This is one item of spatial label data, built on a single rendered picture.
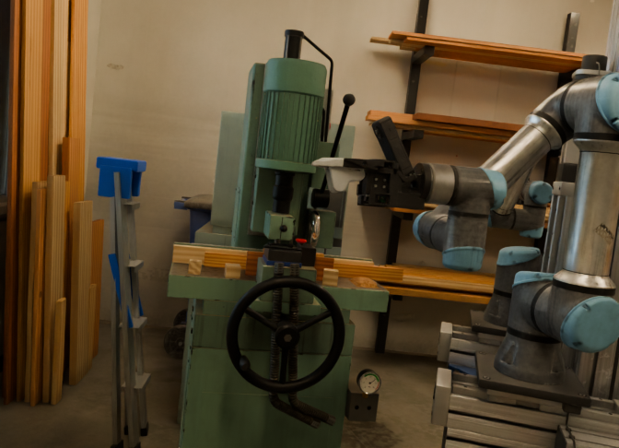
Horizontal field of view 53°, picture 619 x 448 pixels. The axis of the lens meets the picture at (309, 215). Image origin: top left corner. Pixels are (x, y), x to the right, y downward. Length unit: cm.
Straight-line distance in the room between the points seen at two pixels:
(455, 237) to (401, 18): 323
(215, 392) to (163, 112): 277
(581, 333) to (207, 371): 94
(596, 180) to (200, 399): 111
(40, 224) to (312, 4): 229
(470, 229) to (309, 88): 74
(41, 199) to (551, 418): 225
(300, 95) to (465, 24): 278
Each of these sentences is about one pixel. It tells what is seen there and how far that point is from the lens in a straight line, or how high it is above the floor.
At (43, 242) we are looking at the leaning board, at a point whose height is 74.
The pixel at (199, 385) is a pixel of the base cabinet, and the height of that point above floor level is 61.
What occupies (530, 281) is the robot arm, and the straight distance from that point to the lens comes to 141.
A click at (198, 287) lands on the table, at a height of 87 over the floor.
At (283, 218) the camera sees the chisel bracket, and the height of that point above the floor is 106.
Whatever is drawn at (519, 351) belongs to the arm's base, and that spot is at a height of 88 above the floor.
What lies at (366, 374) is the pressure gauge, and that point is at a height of 68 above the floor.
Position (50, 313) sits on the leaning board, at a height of 42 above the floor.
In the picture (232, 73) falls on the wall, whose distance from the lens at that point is 420.
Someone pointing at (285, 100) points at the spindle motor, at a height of 139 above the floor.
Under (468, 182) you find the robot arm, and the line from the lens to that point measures 115.
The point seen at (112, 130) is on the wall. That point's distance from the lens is 431.
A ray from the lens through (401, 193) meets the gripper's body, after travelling 112.
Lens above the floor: 123
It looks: 5 degrees down
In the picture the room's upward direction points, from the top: 7 degrees clockwise
